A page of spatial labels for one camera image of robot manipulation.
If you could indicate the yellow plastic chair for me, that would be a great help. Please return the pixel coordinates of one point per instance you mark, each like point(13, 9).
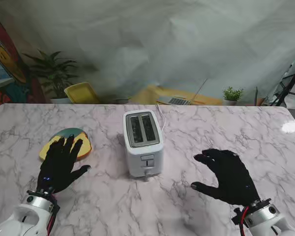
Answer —
point(81, 93)

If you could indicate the yellow desk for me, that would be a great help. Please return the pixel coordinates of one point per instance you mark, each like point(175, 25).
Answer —
point(150, 94)

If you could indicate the white two-slot toaster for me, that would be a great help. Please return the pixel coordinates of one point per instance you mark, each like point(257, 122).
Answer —
point(145, 150)

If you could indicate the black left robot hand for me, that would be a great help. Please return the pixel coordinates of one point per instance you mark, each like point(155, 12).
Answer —
point(56, 167)

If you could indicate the silver open laptop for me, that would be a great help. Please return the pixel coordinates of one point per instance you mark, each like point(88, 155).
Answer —
point(174, 100)

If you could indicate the black tripod stand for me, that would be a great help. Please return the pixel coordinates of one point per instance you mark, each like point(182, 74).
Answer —
point(293, 78)

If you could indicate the white backdrop sheet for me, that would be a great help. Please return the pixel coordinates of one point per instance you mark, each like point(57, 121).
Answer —
point(162, 37)

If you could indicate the teal round plate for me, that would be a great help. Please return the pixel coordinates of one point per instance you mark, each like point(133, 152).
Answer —
point(64, 132)

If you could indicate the colourful mural banner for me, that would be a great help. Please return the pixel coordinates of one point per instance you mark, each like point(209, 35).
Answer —
point(5, 61)

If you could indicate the large leafy potted plant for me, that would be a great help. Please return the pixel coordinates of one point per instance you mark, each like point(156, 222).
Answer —
point(55, 71)

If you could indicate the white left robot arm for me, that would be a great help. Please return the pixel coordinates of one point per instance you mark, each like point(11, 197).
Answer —
point(19, 216)

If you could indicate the small green potted plant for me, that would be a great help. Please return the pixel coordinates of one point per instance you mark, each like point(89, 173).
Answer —
point(232, 94)

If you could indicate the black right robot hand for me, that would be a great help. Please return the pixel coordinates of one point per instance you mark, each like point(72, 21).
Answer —
point(233, 177)

